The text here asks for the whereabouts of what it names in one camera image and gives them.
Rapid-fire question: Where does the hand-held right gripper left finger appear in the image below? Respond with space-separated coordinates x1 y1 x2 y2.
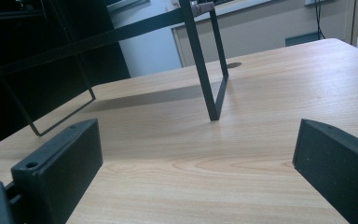
10 118 103 224

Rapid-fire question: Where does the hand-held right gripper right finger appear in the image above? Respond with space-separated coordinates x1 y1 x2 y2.
292 119 358 224

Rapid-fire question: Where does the black hanging cable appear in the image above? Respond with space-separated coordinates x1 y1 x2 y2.
314 0 326 40

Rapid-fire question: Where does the black metal frame rack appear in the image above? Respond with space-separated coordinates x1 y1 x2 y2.
0 0 230 137

